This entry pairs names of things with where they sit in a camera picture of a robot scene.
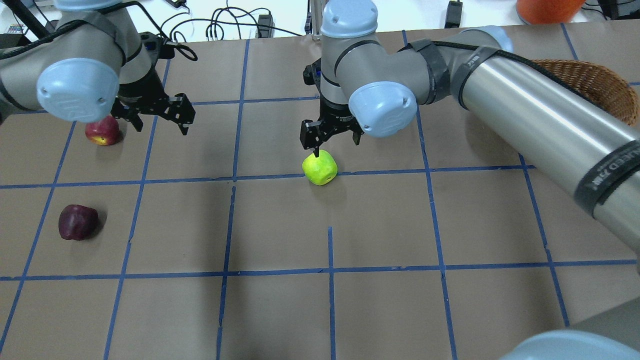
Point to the green apple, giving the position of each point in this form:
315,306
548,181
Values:
320,169

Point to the woven wicker basket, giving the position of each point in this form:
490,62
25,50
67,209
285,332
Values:
599,84

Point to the red yellow apple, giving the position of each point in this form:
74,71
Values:
105,132

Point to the dark red apple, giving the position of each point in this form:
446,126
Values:
77,222

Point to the black power adapter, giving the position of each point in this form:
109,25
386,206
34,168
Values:
453,14

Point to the orange bucket with grey lid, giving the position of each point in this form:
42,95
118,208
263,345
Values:
544,12

